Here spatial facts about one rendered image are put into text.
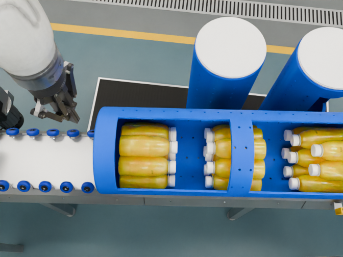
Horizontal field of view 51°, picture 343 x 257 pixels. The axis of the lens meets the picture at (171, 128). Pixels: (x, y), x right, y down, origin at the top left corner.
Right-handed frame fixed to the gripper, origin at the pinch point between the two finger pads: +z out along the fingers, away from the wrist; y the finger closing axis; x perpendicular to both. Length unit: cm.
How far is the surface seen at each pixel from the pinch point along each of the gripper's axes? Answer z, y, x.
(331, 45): 44, 77, -61
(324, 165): 34, 25, -68
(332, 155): 31, 28, -68
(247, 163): 25, 13, -44
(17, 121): 88, 9, 59
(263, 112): 28, 31, -44
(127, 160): 33.7, 1.7, -9.8
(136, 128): 34.3, 12.8, -7.6
